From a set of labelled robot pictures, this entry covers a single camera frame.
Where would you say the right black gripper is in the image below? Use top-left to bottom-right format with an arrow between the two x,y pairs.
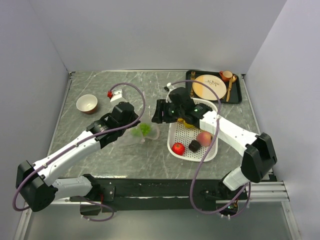
151,99 -> 185,124

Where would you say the yellow green starfruit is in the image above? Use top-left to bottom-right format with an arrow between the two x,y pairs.
183,122 -> 194,129

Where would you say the green grapes bunch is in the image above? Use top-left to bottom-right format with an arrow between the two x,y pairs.
130,122 -> 152,137

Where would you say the clear zip top bag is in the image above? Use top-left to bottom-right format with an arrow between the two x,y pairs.
115,121 -> 160,146

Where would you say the pink peach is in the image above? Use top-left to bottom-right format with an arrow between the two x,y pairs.
196,131 -> 213,147

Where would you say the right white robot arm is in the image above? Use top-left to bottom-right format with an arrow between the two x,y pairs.
151,87 -> 277,199

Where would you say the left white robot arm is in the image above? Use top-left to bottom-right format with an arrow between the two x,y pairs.
15,102 -> 140,212

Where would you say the orange yellow mango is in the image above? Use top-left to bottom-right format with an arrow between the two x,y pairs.
177,118 -> 185,123

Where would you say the gold fork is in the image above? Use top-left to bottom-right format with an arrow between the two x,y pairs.
190,71 -> 196,98

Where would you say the white brown bowl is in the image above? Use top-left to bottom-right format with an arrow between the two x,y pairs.
75,94 -> 98,115

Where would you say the white perforated basket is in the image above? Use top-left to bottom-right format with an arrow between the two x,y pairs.
167,97 -> 218,162

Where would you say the cream orange plate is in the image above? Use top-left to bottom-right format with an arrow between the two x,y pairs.
192,74 -> 227,101

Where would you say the orange cup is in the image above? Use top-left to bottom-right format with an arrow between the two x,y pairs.
219,70 -> 233,82

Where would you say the black tray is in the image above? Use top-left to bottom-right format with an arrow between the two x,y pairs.
185,70 -> 242,104

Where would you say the gold spoon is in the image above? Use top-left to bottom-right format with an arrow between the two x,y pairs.
225,74 -> 237,102

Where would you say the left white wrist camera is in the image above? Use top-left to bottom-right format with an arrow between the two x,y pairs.
110,89 -> 126,104

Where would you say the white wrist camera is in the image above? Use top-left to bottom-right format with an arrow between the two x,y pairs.
164,82 -> 176,93
110,89 -> 126,104

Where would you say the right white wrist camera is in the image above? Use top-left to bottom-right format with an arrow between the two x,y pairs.
164,82 -> 176,93

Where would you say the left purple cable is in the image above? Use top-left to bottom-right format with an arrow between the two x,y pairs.
12,82 -> 146,212

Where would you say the purple cable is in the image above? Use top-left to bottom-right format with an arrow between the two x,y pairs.
12,82 -> 146,212
169,80 -> 251,219

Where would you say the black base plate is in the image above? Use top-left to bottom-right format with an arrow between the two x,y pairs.
69,174 -> 278,217

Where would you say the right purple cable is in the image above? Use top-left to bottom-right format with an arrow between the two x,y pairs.
169,80 -> 251,219

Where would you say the aluminium rail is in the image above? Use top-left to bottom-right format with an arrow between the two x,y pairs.
51,182 -> 289,204

